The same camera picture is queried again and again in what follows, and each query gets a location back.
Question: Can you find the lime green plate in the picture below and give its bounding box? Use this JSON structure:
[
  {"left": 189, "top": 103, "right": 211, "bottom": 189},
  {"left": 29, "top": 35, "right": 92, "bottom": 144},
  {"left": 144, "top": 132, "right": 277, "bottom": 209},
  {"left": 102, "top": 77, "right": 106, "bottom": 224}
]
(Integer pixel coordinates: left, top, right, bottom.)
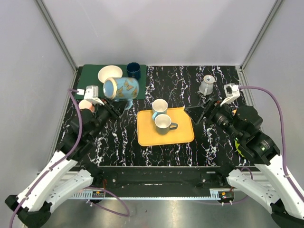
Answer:
[{"left": 235, "top": 139, "right": 244, "bottom": 157}]

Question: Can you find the light blue footed mug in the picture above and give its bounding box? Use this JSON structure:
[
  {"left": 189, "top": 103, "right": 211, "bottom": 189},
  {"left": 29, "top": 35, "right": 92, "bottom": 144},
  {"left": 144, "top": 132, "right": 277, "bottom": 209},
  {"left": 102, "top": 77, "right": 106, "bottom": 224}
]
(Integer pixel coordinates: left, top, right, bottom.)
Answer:
[{"left": 199, "top": 75, "right": 216, "bottom": 96}]

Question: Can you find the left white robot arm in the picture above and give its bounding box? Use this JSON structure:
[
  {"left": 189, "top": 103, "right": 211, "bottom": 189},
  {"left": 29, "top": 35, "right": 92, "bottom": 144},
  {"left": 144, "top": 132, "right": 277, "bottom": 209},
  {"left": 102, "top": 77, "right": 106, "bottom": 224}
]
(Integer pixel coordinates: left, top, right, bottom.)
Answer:
[{"left": 5, "top": 98, "right": 128, "bottom": 228}]

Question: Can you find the orange plastic tray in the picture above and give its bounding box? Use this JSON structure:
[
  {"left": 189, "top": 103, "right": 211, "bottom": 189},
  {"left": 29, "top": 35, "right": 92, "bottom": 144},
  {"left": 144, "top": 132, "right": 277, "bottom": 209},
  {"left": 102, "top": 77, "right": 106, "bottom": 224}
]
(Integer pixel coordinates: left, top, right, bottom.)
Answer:
[{"left": 137, "top": 107, "right": 194, "bottom": 146}]

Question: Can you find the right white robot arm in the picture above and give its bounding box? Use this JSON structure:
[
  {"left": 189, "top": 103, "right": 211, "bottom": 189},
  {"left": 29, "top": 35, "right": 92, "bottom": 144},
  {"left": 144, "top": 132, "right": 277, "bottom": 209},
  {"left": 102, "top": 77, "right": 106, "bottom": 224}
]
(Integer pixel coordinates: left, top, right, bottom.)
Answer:
[{"left": 185, "top": 99, "right": 304, "bottom": 228}]

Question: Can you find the orange interior blue mug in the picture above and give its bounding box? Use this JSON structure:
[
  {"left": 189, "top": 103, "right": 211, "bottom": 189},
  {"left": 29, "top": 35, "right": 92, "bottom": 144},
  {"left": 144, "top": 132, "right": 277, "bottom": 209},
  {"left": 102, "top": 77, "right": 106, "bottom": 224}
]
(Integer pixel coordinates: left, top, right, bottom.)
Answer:
[{"left": 103, "top": 77, "right": 140, "bottom": 110}]

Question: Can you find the white mug blue handle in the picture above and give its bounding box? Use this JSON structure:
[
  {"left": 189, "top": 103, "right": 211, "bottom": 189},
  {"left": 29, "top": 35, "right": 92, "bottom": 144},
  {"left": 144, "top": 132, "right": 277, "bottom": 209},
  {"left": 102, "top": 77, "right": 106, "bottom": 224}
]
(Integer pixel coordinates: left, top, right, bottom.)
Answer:
[{"left": 152, "top": 99, "right": 168, "bottom": 120}]

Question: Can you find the dark green mat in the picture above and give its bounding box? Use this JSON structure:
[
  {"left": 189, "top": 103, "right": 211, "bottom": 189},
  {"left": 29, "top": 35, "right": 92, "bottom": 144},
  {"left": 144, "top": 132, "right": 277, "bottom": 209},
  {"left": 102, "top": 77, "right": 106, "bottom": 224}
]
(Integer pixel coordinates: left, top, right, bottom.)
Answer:
[{"left": 77, "top": 64, "right": 148, "bottom": 100}]

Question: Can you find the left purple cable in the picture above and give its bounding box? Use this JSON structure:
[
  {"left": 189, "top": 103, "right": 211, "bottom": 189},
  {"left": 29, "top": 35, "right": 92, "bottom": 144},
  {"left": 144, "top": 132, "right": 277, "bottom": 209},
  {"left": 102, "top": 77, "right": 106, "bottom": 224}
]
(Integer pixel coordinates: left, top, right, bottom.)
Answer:
[{"left": 8, "top": 88, "right": 131, "bottom": 228}]

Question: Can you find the cream bowl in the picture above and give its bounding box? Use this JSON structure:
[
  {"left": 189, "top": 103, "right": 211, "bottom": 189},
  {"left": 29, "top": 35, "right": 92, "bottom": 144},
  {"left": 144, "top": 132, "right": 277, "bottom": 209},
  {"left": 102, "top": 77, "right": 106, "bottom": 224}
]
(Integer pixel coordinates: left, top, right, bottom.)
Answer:
[{"left": 97, "top": 65, "right": 123, "bottom": 83}]

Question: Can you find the white interior grey mug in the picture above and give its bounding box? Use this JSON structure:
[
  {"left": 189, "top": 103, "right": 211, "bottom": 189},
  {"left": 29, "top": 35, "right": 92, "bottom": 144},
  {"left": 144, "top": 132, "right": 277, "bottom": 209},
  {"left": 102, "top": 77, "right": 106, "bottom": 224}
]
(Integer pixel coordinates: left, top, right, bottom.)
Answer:
[{"left": 154, "top": 114, "right": 178, "bottom": 135}]

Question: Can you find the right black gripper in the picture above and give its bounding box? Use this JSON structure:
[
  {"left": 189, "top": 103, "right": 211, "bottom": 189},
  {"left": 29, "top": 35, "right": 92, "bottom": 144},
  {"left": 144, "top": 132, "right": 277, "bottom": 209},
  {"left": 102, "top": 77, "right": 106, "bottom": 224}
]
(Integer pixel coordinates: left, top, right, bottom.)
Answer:
[{"left": 183, "top": 97, "right": 244, "bottom": 141}]

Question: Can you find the dark blue mug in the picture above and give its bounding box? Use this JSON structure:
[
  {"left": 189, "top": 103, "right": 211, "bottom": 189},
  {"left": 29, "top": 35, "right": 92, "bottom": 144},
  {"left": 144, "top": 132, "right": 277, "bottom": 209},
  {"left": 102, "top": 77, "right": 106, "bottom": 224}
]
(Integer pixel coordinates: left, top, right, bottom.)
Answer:
[{"left": 126, "top": 62, "right": 141, "bottom": 80}]

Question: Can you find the pink mug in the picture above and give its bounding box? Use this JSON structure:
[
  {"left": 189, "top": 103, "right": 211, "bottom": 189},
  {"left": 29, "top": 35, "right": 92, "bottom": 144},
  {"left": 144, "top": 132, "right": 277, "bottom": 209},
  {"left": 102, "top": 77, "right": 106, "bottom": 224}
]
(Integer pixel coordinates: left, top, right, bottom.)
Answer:
[{"left": 78, "top": 100, "right": 95, "bottom": 113}]

